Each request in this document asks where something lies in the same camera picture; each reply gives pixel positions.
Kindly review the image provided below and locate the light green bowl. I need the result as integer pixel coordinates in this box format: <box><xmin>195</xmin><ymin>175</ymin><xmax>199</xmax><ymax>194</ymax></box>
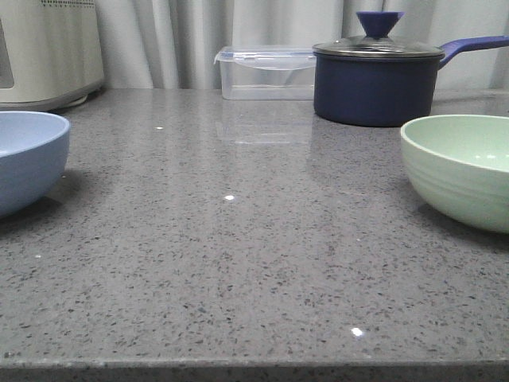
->
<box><xmin>400</xmin><ymin>115</ymin><xmax>508</xmax><ymax>233</ymax></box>

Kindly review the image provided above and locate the light blue bowl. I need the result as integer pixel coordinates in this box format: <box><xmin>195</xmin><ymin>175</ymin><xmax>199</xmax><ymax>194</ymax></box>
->
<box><xmin>1</xmin><ymin>111</ymin><xmax>71</xmax><ymax>217</ymax></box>

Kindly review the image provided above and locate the clear plastic storage container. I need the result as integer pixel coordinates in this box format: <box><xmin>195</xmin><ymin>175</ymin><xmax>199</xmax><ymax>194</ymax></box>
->
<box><xmin>215</xmin><ymin>45</ymin><xmax>316</xmax><ymax>100</ymax></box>

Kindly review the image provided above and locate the dark blue saucepan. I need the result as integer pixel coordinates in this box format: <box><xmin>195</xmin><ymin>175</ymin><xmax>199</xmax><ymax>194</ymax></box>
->
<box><xmin>313</xmin><ymin>36</ymin><xmax>508</xmax><ymax>127</ymax></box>

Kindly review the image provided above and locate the grey white curtain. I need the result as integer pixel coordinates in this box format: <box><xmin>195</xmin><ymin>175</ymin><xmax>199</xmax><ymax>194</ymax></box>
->
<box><xmin>95</xmin><ymin>1</ymin><xmax>508</xmax><ymax>89</ymax></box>

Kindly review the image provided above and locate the glass lid with blue knob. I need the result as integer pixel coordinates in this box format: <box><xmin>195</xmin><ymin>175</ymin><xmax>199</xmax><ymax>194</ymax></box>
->
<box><xmin>313</xmin><ymin>11</ymin><xmax>445</xmax><ymax>59</ymax></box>

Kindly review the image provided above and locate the white kitchen appliance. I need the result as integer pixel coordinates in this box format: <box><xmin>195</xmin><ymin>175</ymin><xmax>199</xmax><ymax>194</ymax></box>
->
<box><xmin>1</xmin><ymin>1</ymin><xmax>104</xmax><ymax>111</ymax></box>

